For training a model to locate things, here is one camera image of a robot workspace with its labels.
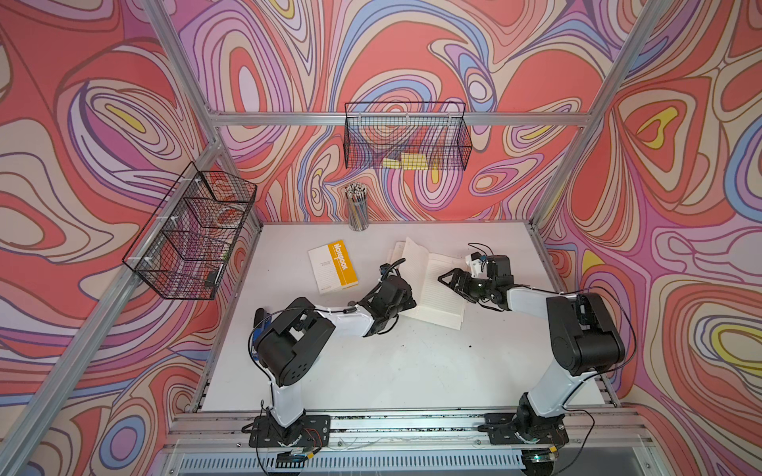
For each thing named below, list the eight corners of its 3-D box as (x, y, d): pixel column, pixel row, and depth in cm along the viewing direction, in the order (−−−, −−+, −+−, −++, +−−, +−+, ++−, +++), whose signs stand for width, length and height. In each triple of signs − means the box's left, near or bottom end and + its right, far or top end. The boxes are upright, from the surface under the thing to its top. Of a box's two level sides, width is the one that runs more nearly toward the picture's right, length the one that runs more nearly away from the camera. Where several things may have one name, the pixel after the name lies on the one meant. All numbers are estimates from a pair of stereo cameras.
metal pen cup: (350, 233, 121) (345, 194, 106) (351, 221, 126) (346, 182, 110) (368, 233, 121) (365, 194, 106) (368, 221, 126) (366, 182, 110)
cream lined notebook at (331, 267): (319, 296, 101) (318, 292, 99) (308, 253, 113) (306, 249, 111) (359, 284, 104) (358, 280, 102) (344, 244, 116) (343, 239, 114)
